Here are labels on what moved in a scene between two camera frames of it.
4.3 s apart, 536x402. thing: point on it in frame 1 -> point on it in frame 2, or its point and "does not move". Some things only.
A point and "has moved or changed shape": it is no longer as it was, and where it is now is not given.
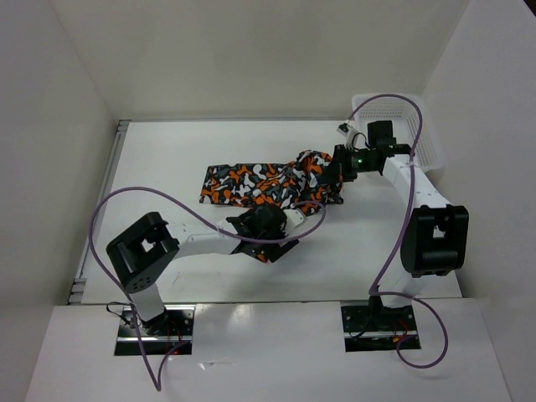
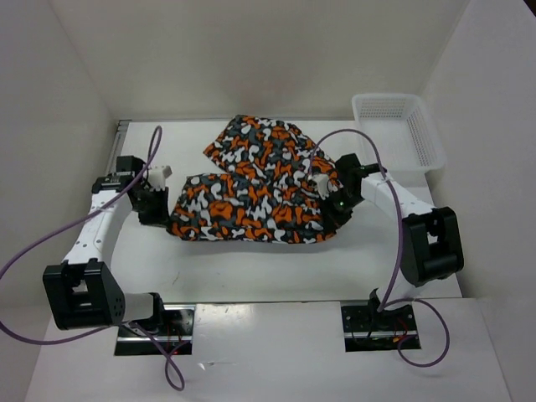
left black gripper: x=273 y=251 -> x=161 y=218
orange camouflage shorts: x=305 y=183 has moved or changed shape
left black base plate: x=161 y=333 does not move
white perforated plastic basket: x=428 y=155 does not move
